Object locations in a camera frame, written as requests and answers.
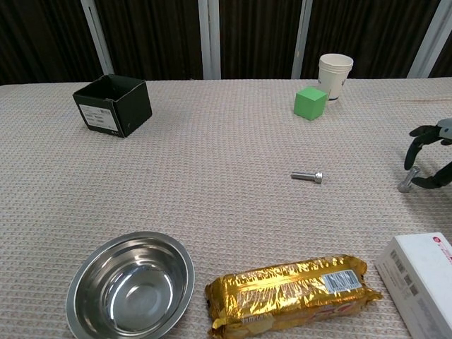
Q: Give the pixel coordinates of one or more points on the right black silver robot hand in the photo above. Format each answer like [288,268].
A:
[446,176]

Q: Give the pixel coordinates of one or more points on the silver bolt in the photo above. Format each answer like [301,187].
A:
[307,175]
[409,180]

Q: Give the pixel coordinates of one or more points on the white carton with red logo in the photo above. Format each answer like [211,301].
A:
[420,279]

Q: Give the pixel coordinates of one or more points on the white paper cup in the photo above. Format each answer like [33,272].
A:
[333,77]

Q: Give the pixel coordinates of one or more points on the green cube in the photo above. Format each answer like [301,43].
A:
[309,104]

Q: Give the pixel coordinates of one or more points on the gold foil snack package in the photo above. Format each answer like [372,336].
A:
[289,296]

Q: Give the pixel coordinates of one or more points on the beige woven tablecloth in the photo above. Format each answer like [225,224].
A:
[212,176]

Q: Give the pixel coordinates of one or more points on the black open cardboard box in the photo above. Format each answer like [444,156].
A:
[130,109]

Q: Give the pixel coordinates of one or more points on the stainless steel bowl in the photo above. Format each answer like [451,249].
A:
[130,289]

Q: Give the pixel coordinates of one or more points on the white partition post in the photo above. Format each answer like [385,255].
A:
[302,39]
[429,39]
[97,35]
[209,39]

